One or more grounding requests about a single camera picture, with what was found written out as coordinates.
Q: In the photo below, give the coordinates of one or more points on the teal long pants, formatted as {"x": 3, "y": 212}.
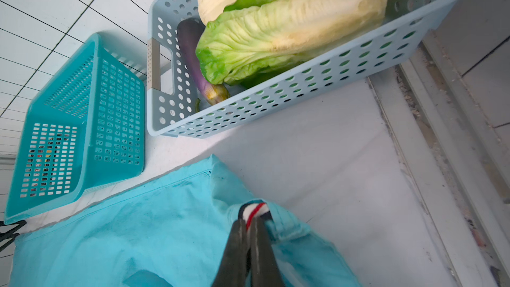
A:
{"x": 172, "y": 231}

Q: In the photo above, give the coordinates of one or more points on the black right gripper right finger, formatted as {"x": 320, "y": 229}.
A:
{"x": 263, "y": 266}

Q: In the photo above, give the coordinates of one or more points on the teal plastic basket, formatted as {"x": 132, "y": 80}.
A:
{"x": 84, "y": 130}

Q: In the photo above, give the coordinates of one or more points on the light blue plastic basket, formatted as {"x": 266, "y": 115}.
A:
{"x": 173, "y": 105}

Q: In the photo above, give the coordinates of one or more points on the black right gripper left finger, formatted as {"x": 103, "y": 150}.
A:
{"x": 233, "y": 266}

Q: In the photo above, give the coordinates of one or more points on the green napa cabbage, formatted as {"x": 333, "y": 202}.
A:
{"x": 261, "y": 38}

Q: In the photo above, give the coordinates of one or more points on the purple eggplant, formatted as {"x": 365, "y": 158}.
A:
{"x": 189, "y": 32}

